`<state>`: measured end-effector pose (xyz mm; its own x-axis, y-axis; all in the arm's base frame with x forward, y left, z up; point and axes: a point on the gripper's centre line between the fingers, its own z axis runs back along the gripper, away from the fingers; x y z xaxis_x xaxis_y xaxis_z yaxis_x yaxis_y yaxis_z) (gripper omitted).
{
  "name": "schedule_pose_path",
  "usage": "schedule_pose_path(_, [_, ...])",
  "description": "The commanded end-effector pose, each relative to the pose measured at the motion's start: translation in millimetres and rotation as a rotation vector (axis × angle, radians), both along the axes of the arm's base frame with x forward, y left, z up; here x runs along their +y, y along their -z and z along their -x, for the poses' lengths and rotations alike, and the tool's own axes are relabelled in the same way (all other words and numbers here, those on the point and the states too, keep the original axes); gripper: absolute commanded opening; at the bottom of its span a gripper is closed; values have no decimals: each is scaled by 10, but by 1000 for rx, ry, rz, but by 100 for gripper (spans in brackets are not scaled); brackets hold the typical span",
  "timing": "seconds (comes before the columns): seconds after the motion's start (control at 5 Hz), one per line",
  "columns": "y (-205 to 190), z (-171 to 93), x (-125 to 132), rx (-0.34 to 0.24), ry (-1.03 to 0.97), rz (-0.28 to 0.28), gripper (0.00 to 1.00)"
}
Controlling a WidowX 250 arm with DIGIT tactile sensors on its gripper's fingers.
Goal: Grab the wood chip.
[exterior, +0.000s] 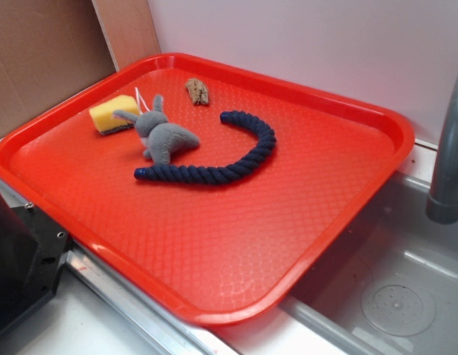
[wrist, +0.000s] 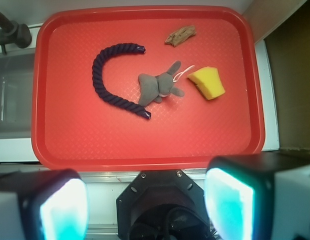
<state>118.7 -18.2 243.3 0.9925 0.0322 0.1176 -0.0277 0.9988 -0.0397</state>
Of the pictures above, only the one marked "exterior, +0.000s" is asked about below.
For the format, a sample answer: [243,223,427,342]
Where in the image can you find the grey sink basin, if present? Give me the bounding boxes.
[281,173,458,354]

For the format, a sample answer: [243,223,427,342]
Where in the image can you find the grey faucet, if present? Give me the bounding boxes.
[426,76,458,224]

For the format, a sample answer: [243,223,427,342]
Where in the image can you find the yellow sponge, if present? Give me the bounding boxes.
[89,95,140,135]

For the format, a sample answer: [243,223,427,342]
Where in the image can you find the grey plush bunny toy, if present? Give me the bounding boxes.
[112,95,200,165]

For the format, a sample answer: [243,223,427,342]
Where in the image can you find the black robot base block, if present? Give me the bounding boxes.
[0,194,70,337]

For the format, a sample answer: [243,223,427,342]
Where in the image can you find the brown cardboard panel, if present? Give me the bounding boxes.
[0,1,160,138]

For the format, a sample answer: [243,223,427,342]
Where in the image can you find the dark blue twisted rope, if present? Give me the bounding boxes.
[134,110,277,186]

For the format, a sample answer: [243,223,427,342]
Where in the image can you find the red plastic tray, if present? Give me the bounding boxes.
[0,54,414,326]

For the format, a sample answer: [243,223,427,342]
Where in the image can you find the brown wood chip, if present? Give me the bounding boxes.
[185,78,209,106]

